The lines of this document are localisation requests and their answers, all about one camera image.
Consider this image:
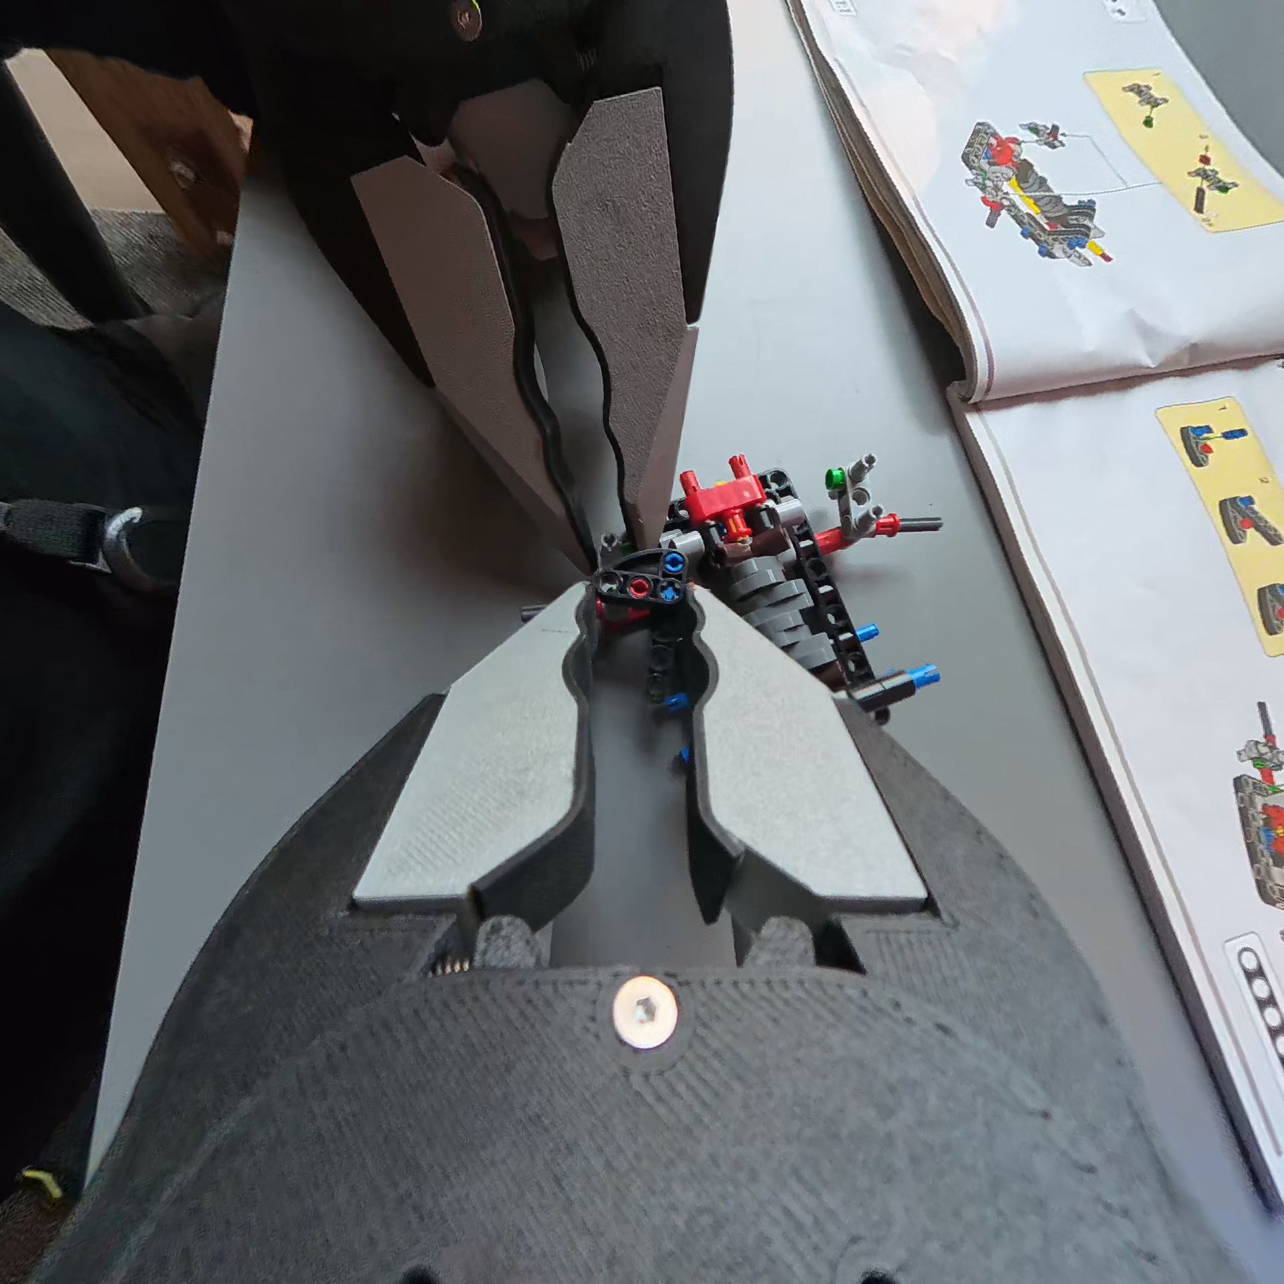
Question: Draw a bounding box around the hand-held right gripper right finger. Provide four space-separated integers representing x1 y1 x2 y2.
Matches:
686 587 931 927

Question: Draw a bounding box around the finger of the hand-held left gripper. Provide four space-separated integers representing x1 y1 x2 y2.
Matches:
550 86 703 552
348 159 599 575

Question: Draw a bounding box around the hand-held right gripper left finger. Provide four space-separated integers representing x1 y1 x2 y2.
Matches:
352 583 599 930

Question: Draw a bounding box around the black lego frame assembly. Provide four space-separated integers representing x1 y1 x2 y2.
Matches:
520 451 946 727

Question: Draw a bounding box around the small black lego subassembly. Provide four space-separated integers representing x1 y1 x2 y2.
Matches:
593 546 695 610

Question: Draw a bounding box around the wooden table leg with bolts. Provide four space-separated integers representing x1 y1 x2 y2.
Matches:
44 48 254 265

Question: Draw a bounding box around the black office chair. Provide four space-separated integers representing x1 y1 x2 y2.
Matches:
0 45 151 325

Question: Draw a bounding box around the white instruction booklet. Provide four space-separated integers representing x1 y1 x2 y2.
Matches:
787 0 1284 1200

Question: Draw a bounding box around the black strap with metal buckle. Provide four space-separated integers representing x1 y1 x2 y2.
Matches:
0 497 180 595

